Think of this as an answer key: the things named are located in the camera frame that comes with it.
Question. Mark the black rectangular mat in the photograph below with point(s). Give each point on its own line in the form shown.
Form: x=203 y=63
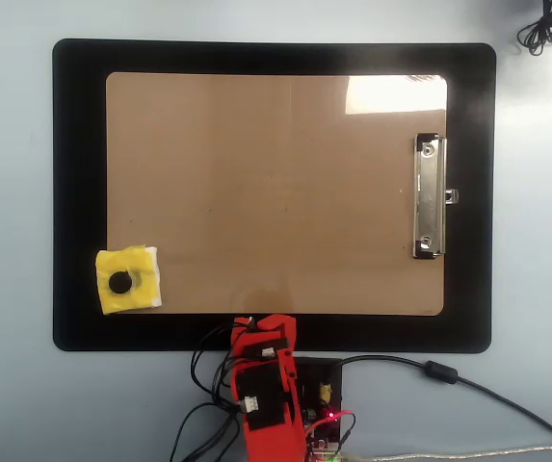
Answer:
x=78 y=192

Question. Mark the brown clipboard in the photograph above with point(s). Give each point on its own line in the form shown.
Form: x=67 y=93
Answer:
x=256 y=192

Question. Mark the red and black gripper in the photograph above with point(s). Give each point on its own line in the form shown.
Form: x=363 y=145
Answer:
x=266 y=347

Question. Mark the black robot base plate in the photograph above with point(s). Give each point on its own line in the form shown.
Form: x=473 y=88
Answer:
x=321 y=373

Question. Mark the silver metal clipboard clip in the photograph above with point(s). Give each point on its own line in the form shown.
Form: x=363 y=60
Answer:
x=429 y=202

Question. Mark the yellow sponge with black knob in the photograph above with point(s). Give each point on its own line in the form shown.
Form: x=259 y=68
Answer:
x=128 y=284

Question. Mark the controller circuit board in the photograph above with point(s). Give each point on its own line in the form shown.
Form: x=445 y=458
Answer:
x=326 y=435

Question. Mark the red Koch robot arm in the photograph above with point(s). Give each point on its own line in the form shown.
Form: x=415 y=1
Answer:
x=270 y=423

